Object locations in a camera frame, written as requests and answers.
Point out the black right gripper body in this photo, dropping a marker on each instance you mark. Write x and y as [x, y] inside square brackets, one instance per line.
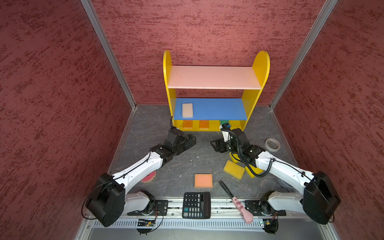
[228, 146]

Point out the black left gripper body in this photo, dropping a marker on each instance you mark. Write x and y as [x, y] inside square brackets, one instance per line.
[183, 145]

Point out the yellow orange scrub sponge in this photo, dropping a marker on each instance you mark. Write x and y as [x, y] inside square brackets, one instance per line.
[188, 124]

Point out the green scrub sponge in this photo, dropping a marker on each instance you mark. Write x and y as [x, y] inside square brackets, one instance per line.
[223, 121]

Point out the pale pink sponge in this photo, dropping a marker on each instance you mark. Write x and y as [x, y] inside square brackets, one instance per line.
[187, 110]

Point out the peach orange sponge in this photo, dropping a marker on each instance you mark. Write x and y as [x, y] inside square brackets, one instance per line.
[203, 181]

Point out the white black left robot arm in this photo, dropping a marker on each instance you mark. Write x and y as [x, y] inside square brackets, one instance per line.
[110, 197]

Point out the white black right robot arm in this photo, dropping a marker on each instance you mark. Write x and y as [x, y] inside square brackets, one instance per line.
[315, 194]

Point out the yellow shelf unit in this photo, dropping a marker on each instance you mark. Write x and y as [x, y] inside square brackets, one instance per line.
[217, 93]

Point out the white tape roll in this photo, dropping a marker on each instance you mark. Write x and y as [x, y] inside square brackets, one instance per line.
[272, 145]

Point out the pink round smiley sponge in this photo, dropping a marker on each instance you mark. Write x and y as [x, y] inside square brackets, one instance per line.
[149, 177]

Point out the black calculator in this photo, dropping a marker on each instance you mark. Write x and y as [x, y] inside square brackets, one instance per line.
[197, 206]

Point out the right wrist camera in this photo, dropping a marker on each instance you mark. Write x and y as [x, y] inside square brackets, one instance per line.
[225, 128]

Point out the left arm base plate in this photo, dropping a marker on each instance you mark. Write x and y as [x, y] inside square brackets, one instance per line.
[152, 209]

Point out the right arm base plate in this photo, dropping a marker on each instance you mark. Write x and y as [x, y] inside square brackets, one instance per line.
[255, 208]

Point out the pink handled black brush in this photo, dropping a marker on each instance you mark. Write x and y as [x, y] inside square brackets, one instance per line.
[247, 216]

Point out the perforated cable duct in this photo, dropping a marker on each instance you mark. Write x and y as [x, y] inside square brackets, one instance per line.
[210, 224]

